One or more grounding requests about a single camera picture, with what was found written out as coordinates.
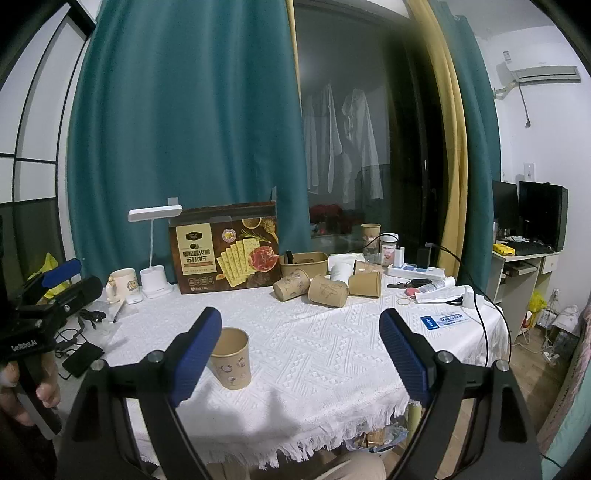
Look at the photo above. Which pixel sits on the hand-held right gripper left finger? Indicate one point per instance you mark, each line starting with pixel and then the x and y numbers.
pixel 194 355

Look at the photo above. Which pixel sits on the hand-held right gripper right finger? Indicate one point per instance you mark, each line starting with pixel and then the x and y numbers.
pixel 406 355

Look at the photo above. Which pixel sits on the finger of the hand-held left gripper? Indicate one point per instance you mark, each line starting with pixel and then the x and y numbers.
pixel 60 272
pixel 83 290

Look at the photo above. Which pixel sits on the brown paper cup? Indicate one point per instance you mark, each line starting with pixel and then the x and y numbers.
pixel 328 291
pixel 233 364
pixel 368 267
pixel 291 285
pixel 365 284
pixel 371 237

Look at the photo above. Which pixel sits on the white paper cup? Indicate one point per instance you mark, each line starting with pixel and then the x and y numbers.
pixel 340 272

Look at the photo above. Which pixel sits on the person's left hand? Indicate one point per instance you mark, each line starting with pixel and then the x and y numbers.
pixel 47 392

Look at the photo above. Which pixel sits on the yellow green plastic bag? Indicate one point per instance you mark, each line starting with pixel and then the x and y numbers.
pixel 46 272

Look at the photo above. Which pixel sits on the cream ceramic mug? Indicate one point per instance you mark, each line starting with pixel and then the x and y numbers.
pixel 122 284

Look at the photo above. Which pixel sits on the pen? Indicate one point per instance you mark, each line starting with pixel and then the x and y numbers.
pixel 117 314

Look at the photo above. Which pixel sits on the blue and white card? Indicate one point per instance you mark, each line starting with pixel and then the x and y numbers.
pixel 443 321

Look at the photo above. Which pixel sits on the small white oval case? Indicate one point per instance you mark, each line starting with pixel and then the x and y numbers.
pixel 134 299

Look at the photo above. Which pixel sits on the rubber band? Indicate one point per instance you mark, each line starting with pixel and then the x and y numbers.
pixel 398 301

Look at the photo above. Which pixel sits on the small red object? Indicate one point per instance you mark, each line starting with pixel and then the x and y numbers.
pixel 409 291

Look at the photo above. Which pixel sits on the black power bank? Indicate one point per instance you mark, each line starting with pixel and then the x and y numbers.
pixel 83 360

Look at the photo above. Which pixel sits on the white paper sheets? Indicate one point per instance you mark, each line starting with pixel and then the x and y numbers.
pixel 443 296

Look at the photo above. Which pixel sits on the black car key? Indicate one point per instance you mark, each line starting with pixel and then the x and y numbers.
pixel 415 282

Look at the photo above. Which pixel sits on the white desk lamp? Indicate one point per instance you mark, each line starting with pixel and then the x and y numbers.
pixel 156 281

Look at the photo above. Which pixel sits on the white tube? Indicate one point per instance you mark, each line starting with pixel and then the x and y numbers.
pixel 434 286

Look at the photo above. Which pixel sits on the white power strip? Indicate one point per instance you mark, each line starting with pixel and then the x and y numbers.
pixel 415 271

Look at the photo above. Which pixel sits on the snack packets under table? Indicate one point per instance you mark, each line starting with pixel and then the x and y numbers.
pixel 378 436

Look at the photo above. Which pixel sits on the white textured tablecloth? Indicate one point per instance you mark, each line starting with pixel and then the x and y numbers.
pixel 314 350

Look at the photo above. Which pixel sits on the black power adapter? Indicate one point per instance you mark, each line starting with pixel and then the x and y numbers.
pixel 423 257

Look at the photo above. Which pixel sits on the small white charger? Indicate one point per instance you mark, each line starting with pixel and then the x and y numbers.
pixel 400 255

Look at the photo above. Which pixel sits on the brown cracker box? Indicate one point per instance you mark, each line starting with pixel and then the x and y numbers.
pixel 221 254

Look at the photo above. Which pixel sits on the jar with white lid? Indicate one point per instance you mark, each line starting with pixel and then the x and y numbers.
pixel 389 249

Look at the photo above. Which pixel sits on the white tissue pack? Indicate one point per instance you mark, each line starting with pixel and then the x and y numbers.
pixel 346 257

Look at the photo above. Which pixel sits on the white computer desk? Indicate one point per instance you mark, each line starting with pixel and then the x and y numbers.
pixel 512 272

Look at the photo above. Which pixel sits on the brown paper bowl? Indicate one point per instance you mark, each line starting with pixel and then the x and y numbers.
pixel 303 265

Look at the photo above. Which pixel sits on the yellow packet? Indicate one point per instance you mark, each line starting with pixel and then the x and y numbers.
pixel 503 249

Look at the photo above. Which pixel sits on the red flowers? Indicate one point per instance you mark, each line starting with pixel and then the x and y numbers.
pixel 330 217

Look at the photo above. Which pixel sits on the black framed white partition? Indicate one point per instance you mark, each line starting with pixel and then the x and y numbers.
pixel 32 115

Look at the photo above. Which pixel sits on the patterned bed cover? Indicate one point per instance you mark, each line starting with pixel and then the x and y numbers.
pixel 570 397

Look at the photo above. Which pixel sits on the dark flat monitor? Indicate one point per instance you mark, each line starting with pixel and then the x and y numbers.
pixel 504 207

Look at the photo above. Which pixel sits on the black computer monitor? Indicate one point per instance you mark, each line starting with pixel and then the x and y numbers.
pixel 542 214

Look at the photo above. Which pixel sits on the wide teal curtain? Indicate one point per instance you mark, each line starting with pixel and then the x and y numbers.
pixel 184 115

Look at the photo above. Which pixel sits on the narrow teal curtain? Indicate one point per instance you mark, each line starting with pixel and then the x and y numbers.
pixel 480 161

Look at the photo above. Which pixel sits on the white hanging garment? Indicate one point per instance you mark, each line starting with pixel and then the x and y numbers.
pixel 321 138
pixel 364 138

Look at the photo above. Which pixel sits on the yellow curtain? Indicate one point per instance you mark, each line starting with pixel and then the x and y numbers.
pixel 445 115

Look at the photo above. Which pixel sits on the white air conditioner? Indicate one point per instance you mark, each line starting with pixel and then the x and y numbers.
pixel 540 73

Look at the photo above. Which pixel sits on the white wall socket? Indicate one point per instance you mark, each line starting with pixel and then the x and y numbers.
pixel 528 171

